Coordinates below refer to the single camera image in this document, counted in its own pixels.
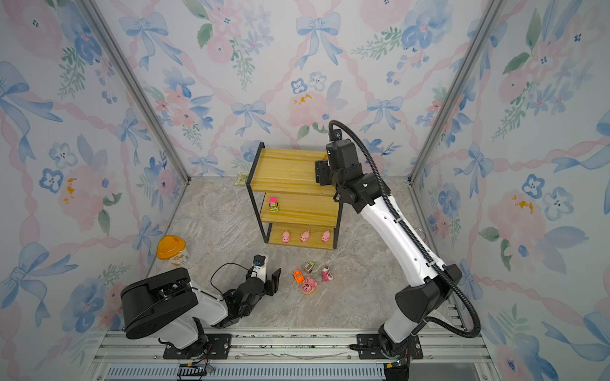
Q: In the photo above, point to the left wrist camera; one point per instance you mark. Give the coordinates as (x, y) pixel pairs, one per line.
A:
(259, 265)

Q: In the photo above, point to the wooden three-tier shelf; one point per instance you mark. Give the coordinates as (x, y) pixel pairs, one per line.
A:
(304, 205)

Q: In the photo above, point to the pink pig toy on shelf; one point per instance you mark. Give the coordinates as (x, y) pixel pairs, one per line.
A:
(325, 236)

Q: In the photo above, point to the orange lid plastic jar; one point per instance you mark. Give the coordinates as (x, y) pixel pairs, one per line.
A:
(173, 249)

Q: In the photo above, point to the pink green toy car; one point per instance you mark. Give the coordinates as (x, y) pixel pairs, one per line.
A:
(273, 205)

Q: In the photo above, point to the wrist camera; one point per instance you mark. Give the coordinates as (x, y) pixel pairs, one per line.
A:
(335, 136)
(259, 265)

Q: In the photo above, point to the pink bear donut toy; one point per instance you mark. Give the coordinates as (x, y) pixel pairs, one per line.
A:
(308, 286)

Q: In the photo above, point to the pink bear cream toy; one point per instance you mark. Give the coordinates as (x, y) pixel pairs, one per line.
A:
(326, 274)

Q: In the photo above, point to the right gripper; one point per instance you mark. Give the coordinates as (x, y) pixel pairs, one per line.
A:
(322, 171)

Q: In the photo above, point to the small green packet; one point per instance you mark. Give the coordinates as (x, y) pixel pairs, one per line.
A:
(241, 179)

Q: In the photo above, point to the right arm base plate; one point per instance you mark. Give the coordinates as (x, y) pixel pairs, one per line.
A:
(379, 347)

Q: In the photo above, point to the green box toy truck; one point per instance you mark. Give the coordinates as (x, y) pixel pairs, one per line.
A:
(309, 267)

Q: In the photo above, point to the orange toy truck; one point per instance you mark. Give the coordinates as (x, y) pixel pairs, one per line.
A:
(298, 276)

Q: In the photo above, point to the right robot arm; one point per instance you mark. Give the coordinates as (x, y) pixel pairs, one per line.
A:
(426, 290)

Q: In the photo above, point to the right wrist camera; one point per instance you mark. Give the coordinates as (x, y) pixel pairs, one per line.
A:
(335, 136)

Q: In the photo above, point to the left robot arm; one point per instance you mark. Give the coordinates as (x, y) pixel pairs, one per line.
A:
(172, 308)

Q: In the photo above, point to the pink pig toy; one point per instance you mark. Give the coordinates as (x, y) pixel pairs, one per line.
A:
(325, 236)
(305, 236)
(286, 237)

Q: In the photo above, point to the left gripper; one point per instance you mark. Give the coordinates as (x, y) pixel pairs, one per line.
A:
(272, 285)

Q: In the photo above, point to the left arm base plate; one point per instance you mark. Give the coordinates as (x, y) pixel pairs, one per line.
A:
(214, 346)

